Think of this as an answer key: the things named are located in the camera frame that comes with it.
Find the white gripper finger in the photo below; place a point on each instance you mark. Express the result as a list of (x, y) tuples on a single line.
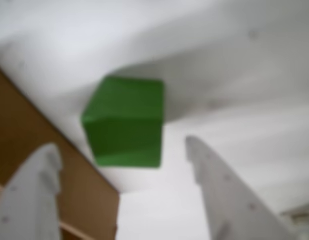
[(229, 195), (29, 197)]

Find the green cube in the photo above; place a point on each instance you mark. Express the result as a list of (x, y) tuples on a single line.
[(124, 122)]

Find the brown cardboard box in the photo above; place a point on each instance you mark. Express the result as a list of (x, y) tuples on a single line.
[(39, 140)]

